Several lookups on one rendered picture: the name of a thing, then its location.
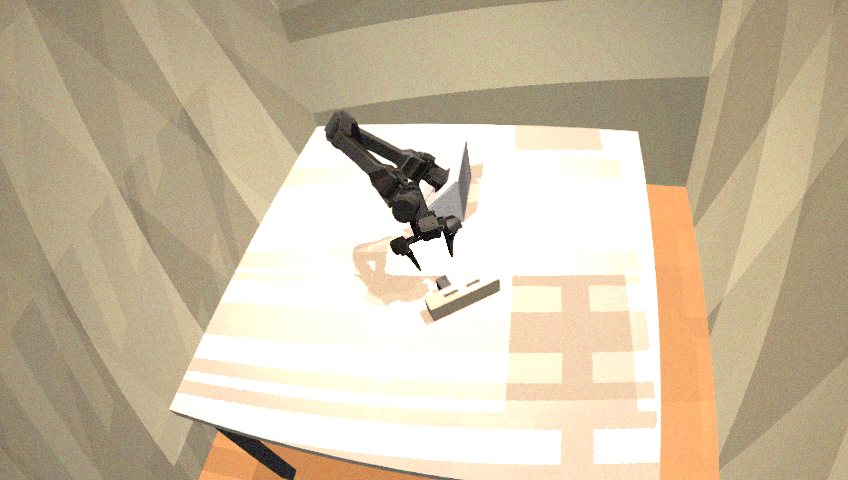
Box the black two-prong plug charger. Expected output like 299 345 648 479
435 275 452 291

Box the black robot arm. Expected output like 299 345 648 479
324 110 451 242

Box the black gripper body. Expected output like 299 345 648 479
390 206 463 255

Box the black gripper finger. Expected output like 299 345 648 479
443 230 459 257
400 248 421 271

